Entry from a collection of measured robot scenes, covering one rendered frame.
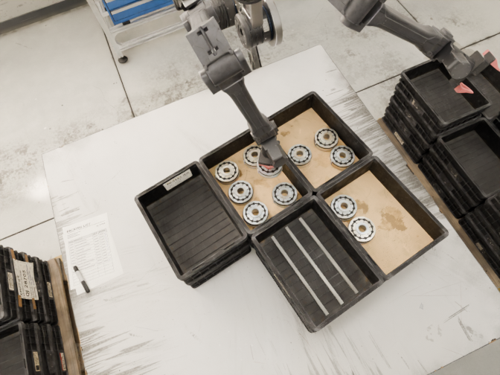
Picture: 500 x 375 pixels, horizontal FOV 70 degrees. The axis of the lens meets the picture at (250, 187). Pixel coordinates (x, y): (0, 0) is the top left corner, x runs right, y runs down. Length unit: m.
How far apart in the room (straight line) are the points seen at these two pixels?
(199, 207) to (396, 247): 0.80
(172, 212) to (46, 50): 2.54
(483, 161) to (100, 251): 2.03
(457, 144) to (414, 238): 0.95
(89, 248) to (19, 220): 1.23
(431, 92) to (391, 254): 1.17
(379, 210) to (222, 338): 0.80
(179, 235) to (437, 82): 1.70
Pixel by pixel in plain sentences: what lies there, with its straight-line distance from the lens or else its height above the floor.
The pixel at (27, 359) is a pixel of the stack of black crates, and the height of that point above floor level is 0.47.
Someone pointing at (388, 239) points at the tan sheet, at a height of 0.83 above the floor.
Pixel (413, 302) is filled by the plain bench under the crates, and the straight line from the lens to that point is 1.61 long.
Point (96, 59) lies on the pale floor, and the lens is 3.47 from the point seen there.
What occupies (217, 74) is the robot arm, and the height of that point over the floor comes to 1.59.
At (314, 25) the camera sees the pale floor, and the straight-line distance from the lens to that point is 3.33.
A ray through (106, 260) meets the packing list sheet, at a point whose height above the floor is 0.70.
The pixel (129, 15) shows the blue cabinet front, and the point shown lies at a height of 0.36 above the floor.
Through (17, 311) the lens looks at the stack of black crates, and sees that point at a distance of 2.14.
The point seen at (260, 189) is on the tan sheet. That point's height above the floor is 0.83.
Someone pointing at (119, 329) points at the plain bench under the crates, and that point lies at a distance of 1.65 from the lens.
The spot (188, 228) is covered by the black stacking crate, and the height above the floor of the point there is 0.83.
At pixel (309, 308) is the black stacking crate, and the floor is 0.83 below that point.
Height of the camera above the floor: 2.21
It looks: 65 degrees down
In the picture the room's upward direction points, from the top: 11 degrees counter-clockwise
